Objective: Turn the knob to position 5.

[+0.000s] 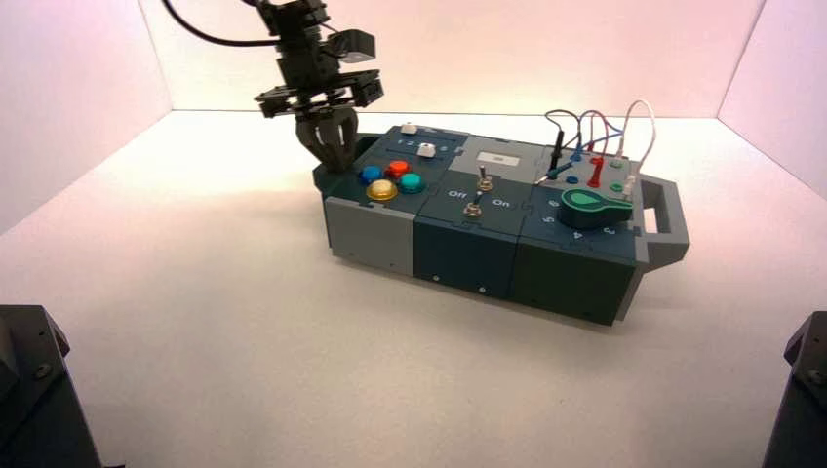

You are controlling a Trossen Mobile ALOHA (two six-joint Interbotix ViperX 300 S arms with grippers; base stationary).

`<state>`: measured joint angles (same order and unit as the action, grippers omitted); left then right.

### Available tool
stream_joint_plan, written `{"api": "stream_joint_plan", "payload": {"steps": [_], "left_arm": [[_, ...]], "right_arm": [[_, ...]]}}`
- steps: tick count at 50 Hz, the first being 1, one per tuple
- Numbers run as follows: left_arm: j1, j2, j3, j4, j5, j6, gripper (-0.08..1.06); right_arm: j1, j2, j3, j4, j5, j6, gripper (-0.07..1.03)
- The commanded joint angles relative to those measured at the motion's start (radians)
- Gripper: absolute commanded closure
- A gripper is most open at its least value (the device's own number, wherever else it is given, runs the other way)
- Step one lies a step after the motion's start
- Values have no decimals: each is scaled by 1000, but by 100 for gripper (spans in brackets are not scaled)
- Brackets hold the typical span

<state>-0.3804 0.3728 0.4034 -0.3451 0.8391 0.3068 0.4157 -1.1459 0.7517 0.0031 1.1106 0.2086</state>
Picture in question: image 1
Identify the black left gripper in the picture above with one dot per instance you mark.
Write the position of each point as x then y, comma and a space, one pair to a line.
310, 90

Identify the dark teal grey control box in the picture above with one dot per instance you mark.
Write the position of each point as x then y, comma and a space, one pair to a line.
465, 252

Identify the green rotary knob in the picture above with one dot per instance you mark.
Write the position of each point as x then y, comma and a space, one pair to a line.
591, 210

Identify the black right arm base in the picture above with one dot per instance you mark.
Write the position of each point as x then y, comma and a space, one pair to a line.
804, 400

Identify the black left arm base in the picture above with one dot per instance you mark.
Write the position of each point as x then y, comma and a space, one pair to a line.
32, 400

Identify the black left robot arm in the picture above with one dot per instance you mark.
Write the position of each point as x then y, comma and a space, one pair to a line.
300, 26

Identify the blue push button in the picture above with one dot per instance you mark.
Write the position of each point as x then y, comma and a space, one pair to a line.
371, 174

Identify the yellow push button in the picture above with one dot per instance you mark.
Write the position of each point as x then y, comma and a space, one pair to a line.
382, 190

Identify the red push button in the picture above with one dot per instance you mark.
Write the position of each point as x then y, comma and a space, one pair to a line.
397, 168

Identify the white slider cap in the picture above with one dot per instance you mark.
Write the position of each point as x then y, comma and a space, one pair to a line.
409, 128
425, 150

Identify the teal push button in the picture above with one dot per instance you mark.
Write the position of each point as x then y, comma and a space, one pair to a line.
411, 182

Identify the small white display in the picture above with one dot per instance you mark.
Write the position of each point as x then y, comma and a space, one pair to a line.
497, 158

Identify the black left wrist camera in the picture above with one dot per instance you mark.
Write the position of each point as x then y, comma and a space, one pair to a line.
354, 45

